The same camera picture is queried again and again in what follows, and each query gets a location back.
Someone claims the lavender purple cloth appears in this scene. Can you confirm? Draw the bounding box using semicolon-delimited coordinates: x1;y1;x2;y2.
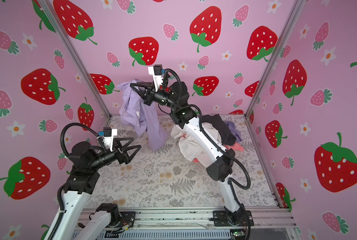
118;79;168;151

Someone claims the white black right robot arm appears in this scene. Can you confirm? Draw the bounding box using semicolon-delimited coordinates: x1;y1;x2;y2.
130;82;251;226

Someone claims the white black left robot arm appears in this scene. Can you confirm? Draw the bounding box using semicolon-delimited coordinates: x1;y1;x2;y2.
44;123;142;240

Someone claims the white cloth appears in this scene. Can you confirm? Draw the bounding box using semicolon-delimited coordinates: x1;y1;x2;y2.
171;124;217;167

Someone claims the dark grey cloth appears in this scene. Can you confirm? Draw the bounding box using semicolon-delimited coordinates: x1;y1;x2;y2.
201;114;236;146

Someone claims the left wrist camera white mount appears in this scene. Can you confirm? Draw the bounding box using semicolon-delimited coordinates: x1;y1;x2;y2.
98;127;118;152

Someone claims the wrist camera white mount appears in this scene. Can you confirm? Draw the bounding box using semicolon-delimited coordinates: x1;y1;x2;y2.
98;127;118;152
148;65;169;92

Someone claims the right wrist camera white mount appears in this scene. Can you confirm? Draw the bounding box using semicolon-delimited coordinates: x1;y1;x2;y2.
148;65;169;92

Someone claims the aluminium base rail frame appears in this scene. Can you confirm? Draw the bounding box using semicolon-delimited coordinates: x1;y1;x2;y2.
97;206;302;240

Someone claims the aluminium corner post left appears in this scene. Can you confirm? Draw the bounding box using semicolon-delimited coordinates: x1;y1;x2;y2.
39;0;112;119

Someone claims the aluminium corner post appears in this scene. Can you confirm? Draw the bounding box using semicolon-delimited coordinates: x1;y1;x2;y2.
244;0;306;119
39;0;112;119

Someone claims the aluminium corner post right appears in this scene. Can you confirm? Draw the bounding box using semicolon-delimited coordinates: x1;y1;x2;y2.
244;0;306;119

